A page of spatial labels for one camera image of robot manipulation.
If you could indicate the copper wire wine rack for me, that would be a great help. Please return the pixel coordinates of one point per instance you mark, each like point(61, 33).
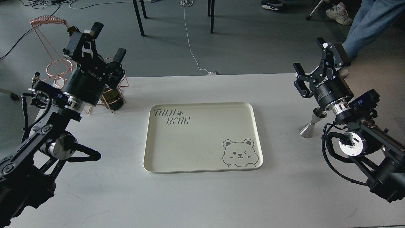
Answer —
point(60, 68)

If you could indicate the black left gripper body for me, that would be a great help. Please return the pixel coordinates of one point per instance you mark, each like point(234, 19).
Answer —
point(88, 81)

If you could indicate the walking person in jeans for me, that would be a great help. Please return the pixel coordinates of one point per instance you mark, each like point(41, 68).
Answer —
point(372, 18)

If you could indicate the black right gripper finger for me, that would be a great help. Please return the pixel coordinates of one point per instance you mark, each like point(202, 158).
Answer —
point(301, 78)
point(335, 57)

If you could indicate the dark green wine bottle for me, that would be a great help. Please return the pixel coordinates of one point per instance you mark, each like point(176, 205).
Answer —
point(94, 80)

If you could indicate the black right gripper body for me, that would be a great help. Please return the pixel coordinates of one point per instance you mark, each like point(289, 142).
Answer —
point(328, 89)

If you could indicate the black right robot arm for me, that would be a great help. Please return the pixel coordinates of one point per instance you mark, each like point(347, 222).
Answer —
point(353, 137)

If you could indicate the chair caster wheel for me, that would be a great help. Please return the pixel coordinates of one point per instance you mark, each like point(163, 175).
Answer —
point(11, 94)

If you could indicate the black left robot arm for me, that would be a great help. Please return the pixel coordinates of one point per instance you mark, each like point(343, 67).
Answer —
point(28, 174)

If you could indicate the silver metal jigger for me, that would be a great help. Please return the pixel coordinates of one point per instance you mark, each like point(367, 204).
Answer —
point(308, 130)

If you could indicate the black chair legs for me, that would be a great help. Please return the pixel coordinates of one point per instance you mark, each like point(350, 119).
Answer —
point(140, 11)

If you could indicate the cream bear serving tray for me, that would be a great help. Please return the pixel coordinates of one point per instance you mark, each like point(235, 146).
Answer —
point(202, 137)

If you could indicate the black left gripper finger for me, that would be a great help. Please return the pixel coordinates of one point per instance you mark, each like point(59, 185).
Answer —
point(115, 72)
point(82, 44)

